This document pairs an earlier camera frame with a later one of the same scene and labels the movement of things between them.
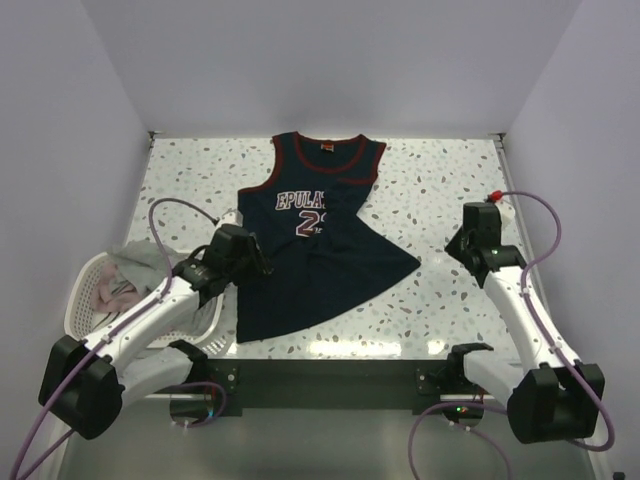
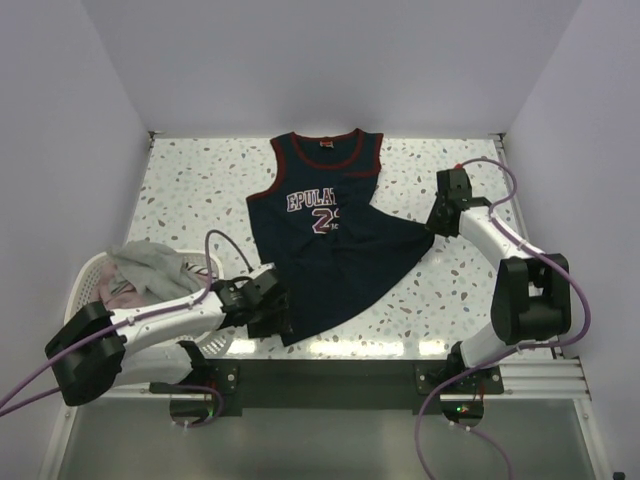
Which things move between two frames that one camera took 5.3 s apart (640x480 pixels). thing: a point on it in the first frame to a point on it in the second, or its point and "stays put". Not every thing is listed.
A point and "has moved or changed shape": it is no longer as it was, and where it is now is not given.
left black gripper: x=260 y=265 to x=280 y=321
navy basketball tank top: x=324 y=248 has moved or changed shape
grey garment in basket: x=141 y=263 stays put
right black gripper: x=451 y=246 to x=433 y=225
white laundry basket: x=82 y=318 stays put
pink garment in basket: x=121 y=300 stays put
